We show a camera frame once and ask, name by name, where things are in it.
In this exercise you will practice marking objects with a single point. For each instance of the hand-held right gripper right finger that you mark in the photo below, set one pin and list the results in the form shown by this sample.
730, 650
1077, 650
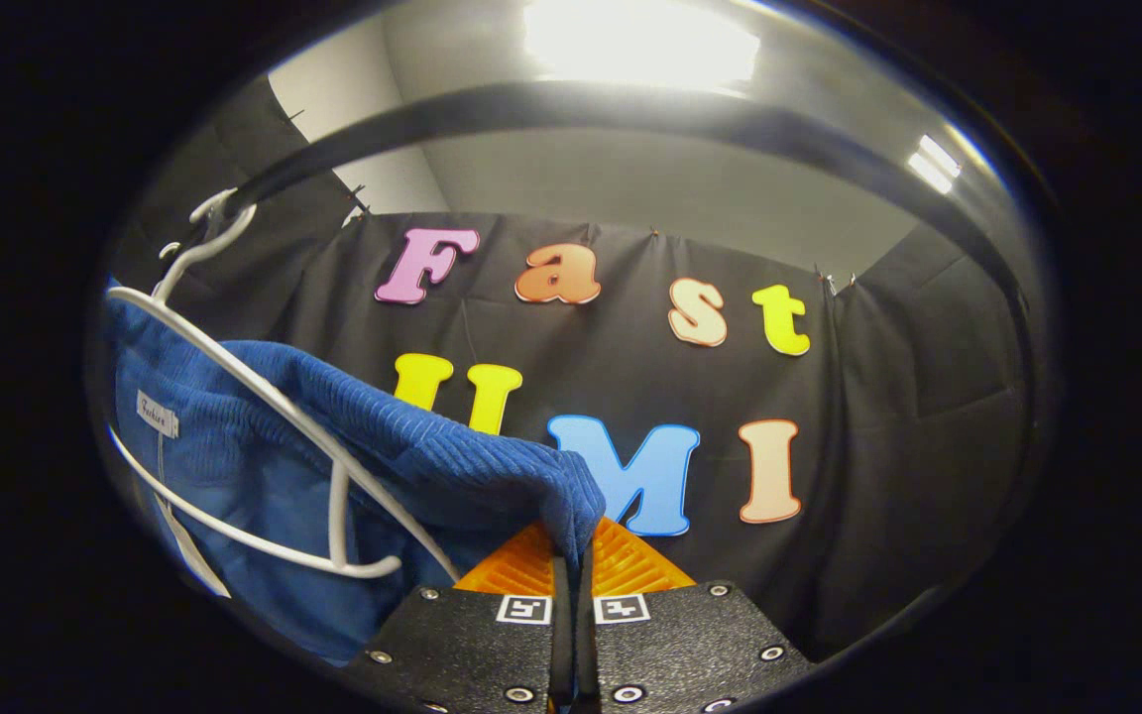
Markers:
680, 645

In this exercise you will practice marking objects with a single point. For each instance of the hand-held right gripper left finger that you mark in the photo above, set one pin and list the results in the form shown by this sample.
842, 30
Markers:
472, 645

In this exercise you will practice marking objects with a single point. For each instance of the white plastic hanger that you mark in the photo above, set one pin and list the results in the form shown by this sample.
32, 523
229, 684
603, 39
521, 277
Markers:
337, 521

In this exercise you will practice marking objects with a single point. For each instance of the black metal clothes rack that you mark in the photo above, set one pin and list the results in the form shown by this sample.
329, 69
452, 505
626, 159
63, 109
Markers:
630, 104

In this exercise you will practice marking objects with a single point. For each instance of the black backdrop cloth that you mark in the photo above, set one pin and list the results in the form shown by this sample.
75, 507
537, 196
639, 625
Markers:
878, 397

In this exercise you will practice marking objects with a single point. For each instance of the large rectangular ceiling light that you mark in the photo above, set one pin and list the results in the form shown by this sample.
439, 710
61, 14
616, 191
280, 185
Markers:
640, 45

